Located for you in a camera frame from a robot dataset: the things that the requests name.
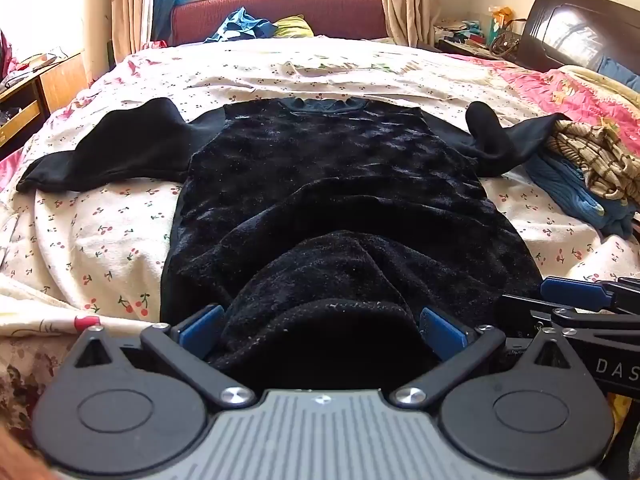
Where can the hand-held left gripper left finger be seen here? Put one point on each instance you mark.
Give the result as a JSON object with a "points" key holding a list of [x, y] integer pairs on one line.
{"points": [[200, 332]]}

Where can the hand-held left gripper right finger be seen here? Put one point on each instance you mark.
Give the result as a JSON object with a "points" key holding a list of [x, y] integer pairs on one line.
{"points": [[442, 332]]}

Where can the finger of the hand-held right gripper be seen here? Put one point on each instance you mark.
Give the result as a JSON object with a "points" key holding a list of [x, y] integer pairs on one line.
{"points": [[572, 291], [590, 319]]}

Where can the black velvet dress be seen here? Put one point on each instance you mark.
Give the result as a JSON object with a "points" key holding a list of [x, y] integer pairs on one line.
{"points": [[325, 185]]}

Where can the blue knit sweater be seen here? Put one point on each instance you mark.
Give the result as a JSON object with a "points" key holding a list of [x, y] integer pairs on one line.
{"points": [[570, 190]]}

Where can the beige patterned sweater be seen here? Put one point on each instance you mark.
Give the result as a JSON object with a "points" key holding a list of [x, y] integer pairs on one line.
{"points": [[595, 155]]}

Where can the cherry print bedsheet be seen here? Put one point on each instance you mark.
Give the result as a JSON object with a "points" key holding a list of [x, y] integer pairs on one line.
{"points": [[100, 230]]}

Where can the cream cartoon print quilt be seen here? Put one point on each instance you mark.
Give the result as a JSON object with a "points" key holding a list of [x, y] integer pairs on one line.
{"points": [[40, 325]]}

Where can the pink floral quilt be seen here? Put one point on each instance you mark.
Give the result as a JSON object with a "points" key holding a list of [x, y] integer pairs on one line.
{"points": [[575, 95]]}

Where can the cream fluffy blanket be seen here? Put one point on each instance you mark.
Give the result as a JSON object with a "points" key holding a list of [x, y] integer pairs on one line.
{"points": [[595, 77]]}

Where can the blue pillow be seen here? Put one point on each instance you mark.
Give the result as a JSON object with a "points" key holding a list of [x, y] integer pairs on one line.
{"points": [[620, 70]]}

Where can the dark wooden headboard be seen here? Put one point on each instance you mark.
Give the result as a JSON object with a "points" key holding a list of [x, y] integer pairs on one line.
{"points": [[575, 25]]}

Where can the cluttered nightstand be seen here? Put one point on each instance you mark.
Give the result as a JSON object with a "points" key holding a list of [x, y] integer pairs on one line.
{"points": [[475, 40]]}

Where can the wooden cabinet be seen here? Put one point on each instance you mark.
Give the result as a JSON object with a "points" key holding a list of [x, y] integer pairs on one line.
{"points": [[55, 85]]}

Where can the blue garment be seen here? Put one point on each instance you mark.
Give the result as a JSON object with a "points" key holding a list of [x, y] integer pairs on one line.
{"points": [[240, 25]]}

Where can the yellow cloth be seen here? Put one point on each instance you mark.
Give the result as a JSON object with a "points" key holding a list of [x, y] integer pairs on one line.
{"points": [[295, 27]]}

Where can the blue plastic bag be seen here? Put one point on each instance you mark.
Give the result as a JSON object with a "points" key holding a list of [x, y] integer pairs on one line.
{"points": [[167, 0]]}

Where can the beige curtain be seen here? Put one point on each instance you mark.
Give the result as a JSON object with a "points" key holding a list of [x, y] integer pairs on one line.
{"points": [[131, 5], [405, 0]]}

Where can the pink television cover cloth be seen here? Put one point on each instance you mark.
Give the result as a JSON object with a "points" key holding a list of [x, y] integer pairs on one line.
{"points": [[7, 57]]}

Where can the maroon sofa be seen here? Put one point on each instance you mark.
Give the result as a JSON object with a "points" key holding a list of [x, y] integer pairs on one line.
{"points": [[330, 12]]}

